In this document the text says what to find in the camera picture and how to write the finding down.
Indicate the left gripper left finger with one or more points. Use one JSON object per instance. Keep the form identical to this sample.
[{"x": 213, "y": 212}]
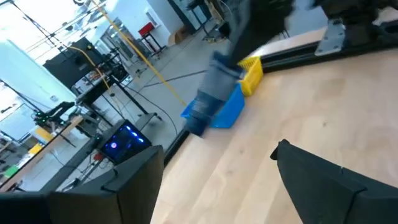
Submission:
[{"x": 133, "y": 186}]

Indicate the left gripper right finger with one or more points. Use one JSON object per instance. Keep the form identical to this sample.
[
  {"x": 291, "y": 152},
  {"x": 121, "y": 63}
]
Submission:
[{"x": 326, "y": 196}]

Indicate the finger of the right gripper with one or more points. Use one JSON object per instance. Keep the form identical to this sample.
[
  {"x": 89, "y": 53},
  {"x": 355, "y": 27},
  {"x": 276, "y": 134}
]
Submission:
[{"x": 248, "y": 46}]

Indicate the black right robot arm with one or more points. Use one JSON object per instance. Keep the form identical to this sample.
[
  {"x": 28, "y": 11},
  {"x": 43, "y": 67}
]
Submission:
[{"x": 351, "y": 25}]

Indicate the black background robot arm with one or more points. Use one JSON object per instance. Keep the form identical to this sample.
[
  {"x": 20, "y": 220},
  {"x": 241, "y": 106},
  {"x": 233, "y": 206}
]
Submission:
[{"x": 54, "y": 112}]

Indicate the small yellow plastic basket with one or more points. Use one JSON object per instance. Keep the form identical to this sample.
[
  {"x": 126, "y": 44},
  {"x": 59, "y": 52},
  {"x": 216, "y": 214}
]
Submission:
[{"x": 253, "y": 77}]

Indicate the black computer tower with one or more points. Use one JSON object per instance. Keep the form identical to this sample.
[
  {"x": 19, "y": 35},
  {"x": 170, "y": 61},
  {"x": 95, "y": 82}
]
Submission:
[{"x": 124, "y": 143}]

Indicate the small blue plastic basket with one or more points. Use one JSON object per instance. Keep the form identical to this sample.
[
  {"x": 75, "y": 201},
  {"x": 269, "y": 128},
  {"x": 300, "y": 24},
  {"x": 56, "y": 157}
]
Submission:
[{"x": 230, "y": 112}]

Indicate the brown cardboard box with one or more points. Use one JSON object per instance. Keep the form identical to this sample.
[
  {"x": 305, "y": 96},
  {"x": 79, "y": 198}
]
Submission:
[{"x": 178, "y": 35}]

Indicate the wooden workbench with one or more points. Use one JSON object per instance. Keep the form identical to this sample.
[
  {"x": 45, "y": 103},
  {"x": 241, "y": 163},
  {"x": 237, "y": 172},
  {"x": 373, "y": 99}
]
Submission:
[{"x": 46, "y": 146}]

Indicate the red topped black stand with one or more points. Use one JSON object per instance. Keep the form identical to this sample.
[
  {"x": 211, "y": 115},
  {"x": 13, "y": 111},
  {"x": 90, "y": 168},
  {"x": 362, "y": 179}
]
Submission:
[{"x": 146, "y": 29}]

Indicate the yellow box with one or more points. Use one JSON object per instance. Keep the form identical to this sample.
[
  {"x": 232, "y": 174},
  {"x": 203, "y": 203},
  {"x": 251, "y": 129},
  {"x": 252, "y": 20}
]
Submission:
[{"x": 43, "y": 134}]

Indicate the green flat object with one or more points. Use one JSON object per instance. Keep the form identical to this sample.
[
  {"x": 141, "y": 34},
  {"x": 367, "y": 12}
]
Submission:
[{"x": 11, "y": 171}]

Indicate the black equipment box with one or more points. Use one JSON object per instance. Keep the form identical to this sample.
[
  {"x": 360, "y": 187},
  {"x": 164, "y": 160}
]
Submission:
[{"x": 68, "y": 65}]

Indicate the black aluminium table frame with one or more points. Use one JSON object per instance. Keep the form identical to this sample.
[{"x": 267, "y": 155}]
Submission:
[{"x": 295, "y": 56}]

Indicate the grey metal bracket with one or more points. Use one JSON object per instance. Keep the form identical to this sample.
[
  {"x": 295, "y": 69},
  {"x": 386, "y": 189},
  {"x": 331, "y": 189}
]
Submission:
[{"x": 329, "y": 40}]

